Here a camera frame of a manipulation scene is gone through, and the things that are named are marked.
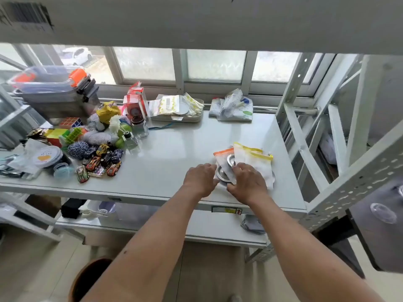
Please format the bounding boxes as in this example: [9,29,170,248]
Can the white metal side rack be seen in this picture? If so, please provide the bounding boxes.
[0,86,86,243]

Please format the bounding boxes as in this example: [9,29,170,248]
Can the grey folded bag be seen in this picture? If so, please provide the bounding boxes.
[240,215,267,235]

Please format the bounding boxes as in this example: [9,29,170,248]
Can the yellow green puzzle cube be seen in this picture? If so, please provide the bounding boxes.
[45,128,71,148]

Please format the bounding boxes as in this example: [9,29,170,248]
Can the white car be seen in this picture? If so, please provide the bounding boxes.
[60,47,94,67]

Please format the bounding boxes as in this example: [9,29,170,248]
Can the diffuser bottle with white flowers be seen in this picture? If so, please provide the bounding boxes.
[108,115,139,151]

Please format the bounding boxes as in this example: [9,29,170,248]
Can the dark brown table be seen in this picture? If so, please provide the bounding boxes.
[314,182,403,279]

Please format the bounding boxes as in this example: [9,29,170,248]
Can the brown round bin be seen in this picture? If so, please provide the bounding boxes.
[68,257,114,302]

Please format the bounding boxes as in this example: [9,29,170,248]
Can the colourful puzzle cube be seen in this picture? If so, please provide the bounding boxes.
[59,117,84,130]

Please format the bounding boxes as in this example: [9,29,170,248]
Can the pile of toy cars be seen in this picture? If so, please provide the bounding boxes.
[75,143,124,184]

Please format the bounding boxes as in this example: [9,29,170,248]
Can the clear plastic disc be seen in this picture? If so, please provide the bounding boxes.
[369,203,398,225]

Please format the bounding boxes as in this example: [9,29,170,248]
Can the yellow striped zip bag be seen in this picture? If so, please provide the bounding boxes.
[182,92,204,117]

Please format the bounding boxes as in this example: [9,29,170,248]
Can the yellow print zip bag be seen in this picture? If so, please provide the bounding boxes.
[148,94,189,117]

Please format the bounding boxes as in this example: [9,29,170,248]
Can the person's left hand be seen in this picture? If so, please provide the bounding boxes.
[182,163,220,199]

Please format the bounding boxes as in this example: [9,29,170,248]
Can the white string ball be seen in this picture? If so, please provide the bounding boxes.
[79,130,111,146]

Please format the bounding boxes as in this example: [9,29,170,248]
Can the black box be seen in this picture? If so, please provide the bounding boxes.
[60,198,86,220]

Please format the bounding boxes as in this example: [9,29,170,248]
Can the white table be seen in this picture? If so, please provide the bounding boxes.
[0,109,308,219]

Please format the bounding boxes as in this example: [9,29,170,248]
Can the person's right hand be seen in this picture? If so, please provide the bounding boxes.
[226,162,270,207]

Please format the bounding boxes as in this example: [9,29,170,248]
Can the white lower shelf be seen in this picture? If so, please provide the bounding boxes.
[56,201,271,249]

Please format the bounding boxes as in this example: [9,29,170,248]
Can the green plastic toy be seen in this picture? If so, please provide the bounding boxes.
[64,127,84,145]

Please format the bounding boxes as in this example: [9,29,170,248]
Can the clear plastic tub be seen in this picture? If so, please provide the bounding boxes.
[94,201,160,231]

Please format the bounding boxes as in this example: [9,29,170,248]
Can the yellow trim mesh bag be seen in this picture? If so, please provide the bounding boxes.
[233,142,275,190]

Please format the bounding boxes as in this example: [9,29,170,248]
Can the patterned white cloth bundle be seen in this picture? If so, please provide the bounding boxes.
[209,88,254,122]

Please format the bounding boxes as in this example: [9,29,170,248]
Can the yellow snack bag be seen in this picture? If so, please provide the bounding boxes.
[96,101,122,125]

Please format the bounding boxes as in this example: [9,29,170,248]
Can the clear bin with orange latches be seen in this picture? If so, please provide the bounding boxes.
[7,65,87,94]

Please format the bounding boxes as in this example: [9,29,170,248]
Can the glass jar with dark lid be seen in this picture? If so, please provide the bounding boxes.
[131,115,150,140]

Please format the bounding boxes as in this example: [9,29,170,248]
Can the beige rectangular tray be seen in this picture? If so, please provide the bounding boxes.
[148,96,204,123]

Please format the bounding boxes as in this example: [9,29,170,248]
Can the clear plastic bag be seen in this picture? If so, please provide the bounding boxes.
[6,138,48,180]

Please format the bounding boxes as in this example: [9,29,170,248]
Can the red checkered box round window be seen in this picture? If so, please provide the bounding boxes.
[122,94,145,119]

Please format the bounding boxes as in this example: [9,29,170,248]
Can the white metal shelf frame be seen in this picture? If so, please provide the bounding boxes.
[244,53,403,265]

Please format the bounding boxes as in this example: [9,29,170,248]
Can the white round container orange heart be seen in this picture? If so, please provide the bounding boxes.
[32,145,64,168]

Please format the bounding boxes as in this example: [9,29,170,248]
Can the gold foil packet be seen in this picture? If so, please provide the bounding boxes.
[26,127,48,140]

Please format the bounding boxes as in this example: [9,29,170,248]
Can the small clear blue container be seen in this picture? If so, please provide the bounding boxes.
[52,162,75,180]

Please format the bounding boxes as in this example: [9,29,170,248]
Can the grey plastic bag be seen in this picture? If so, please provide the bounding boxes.
[320,133,338,166]

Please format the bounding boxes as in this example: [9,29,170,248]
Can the person's right forearm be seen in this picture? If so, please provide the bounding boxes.
[245,195,383,302]

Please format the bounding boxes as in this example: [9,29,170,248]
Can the orange trim mesh bag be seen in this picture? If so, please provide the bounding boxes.
[213,148,237,185]

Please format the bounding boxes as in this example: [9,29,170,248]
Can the tall red white carton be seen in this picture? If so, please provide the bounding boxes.
[127,81,149,117]

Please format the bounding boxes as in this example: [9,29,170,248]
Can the person's left forearm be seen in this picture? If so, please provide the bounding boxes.
[80,185,215,302]

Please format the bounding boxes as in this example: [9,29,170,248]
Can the white window frame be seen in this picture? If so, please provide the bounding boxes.
[0,44,336,107]

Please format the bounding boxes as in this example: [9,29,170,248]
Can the grey overhead shelf board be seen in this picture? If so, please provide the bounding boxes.
[0,0,403,56]

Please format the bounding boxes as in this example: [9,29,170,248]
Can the blue white twine ball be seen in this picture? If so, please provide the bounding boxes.
[67,141,91,160]

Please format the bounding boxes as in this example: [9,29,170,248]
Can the metal rail pipe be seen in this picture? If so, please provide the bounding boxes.
[97,97,320,117]

